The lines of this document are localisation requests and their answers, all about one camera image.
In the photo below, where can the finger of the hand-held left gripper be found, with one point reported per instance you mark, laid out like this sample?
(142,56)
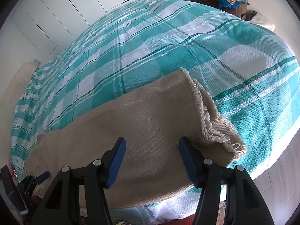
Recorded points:
(43,177)

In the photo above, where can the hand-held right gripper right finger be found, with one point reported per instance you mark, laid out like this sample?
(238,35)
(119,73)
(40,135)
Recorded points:
(188,164)

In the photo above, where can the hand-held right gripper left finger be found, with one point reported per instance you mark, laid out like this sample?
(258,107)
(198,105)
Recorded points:
(114,164)

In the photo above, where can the wall socket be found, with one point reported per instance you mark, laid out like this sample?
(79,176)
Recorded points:
(37,62)

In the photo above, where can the white bag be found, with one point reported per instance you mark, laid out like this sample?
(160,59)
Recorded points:
(262,21)

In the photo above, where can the white wardrobe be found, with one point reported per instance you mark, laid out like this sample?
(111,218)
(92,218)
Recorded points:
(70,9)

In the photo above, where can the wicker basket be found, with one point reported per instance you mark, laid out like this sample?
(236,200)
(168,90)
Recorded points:
(239,10)

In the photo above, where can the beige headboard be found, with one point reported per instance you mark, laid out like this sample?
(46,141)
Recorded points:
(25,71)

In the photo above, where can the teal plaid bed cover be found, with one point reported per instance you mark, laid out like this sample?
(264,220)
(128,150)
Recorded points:
(164,51)

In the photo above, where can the beige pants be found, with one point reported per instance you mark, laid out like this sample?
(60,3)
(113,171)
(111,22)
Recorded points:
(152,126)

